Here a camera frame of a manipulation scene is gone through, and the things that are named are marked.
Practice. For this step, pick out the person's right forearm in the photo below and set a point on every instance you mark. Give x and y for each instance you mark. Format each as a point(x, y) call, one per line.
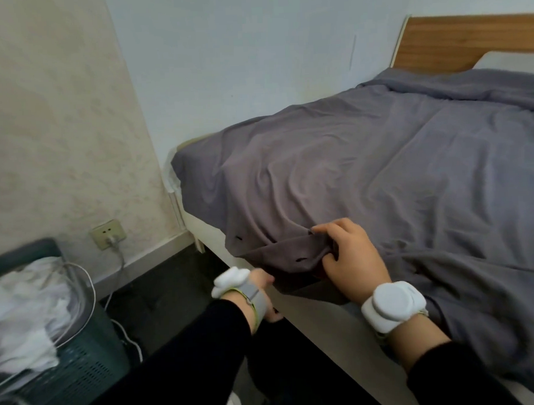
point(443, 369)

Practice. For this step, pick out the person's left thumb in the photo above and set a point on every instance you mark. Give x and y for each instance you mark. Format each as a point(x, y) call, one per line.
point(274, 314)

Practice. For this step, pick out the wooden headboard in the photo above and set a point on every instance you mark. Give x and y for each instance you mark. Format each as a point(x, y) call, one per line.
point(458, 40)

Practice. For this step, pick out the white wrist tracker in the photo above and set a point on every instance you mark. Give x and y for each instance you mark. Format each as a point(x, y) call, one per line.
point(235, 282)
point(393, 305)

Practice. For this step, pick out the white pillow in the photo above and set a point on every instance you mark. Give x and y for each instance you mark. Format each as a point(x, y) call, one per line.
point(511, 62)

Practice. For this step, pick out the person's left hand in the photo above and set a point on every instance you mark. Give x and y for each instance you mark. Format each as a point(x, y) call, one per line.
point(262, 284)

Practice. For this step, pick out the white skirting board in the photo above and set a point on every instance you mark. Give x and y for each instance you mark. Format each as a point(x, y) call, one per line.
point(146, 261)

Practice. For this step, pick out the white crumpled cloths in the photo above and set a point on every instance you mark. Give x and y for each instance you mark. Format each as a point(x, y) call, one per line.
point(26, 313)

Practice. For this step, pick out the person's right thumb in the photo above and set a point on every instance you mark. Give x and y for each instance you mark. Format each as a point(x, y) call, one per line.
point(329, 262)

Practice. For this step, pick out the person's black trouser legs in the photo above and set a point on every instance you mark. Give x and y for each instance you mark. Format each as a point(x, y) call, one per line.
point(294, 365)

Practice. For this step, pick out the person's right hand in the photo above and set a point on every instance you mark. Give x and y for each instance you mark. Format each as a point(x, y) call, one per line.
point(358, 260)

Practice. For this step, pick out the white plug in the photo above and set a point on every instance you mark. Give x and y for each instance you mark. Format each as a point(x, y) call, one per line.
point(113, 239)

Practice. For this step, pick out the person's left forearm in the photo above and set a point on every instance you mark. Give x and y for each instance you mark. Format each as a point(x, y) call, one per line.
point(185, 360)

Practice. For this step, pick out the white mattress sheet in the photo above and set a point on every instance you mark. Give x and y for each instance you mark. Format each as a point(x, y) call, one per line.
point(171, 175)

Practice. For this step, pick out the beige wall socket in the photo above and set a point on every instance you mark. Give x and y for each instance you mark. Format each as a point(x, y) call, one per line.
point(103, 232)

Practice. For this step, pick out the beige bed frame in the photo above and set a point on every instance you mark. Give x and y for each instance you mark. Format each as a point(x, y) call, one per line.
point(341, 337)

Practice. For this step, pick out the dark green laundry basket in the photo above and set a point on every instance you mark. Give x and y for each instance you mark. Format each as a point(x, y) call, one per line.
point(80, 368)

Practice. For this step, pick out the grey duvet cover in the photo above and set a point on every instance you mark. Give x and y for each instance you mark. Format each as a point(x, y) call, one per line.
point(379, 161)

